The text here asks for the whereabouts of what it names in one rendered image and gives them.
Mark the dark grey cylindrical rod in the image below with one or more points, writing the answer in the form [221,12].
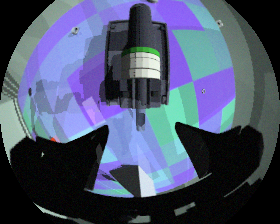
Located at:
[140,119]

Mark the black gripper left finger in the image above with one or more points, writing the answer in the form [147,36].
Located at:
[82,156]

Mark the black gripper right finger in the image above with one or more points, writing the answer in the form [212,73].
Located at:
[203,147]

